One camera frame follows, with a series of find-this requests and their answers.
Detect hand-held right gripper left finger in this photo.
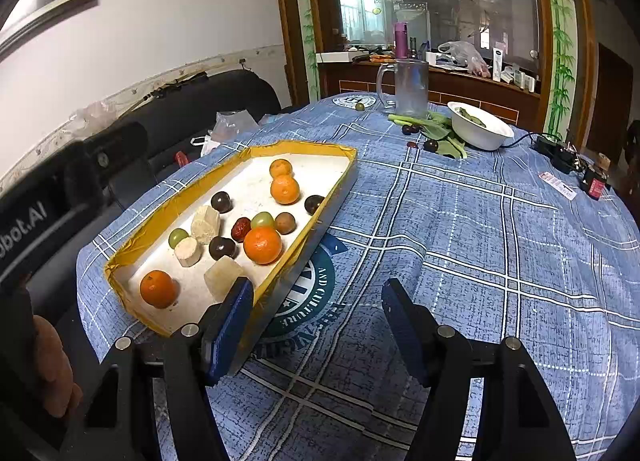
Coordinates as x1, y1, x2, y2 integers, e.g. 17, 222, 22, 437
57, 277, 255, 461

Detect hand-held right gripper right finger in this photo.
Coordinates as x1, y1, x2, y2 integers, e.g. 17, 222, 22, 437
381, 278, 578, 461

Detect yellow tray with white foam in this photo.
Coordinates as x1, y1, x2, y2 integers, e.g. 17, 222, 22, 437
103, 140, 359, 338

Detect person's left hand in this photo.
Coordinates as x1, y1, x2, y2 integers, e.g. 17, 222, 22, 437
31, 315, 84, 419

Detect pale foam block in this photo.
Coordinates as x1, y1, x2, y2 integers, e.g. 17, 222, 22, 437
203, 259, 247, 302

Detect round pale foam piece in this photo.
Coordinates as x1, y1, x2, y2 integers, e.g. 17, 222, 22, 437
174, 237, 203, 268

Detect blue plaid tablecloth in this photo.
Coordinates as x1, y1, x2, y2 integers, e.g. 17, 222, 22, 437
75, 91, 640, 461

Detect tan foam chunk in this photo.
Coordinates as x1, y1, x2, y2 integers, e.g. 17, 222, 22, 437
190, 205, 221, 245

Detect green leafy vegetables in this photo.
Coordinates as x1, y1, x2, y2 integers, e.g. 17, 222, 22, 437
388, 111, 468, 160

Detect white bowl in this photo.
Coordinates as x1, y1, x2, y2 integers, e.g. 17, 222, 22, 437
446, 101, 515, 150

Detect white paper packet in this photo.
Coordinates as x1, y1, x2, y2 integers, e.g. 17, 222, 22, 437
539, 172, 577, 200

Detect green leaves in bowl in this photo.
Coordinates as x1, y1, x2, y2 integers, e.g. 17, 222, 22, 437
457, 108, 488, 129

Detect black sofa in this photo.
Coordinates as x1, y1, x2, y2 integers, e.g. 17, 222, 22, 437
30, 70, 283, 342

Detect black power adapter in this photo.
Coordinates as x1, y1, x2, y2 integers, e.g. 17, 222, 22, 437
535, 135, 583, 174

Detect clear glass pitcher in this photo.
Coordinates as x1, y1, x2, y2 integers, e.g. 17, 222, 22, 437
376, 58, 431, 114

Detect dark jar with red label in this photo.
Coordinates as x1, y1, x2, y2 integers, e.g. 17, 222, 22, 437
580, 153, 613, 200

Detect wooden sideboard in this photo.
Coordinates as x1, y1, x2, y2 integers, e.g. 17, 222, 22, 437
317, 58, 543, 126

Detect crumpled clear plastic bag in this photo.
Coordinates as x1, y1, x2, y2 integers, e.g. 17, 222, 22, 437
437, 41, 488, 76

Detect tall white carton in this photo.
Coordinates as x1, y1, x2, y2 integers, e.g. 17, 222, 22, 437
491, 45, 507, 82

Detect purple thermos bottle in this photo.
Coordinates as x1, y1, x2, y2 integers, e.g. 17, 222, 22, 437
393, 22, 410, 59

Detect wooden glass partition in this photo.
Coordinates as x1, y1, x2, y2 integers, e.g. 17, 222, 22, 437
272, 0, 598, 142

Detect brown wooden door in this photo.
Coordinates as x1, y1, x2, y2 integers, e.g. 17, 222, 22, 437
585, 43, 635, 166

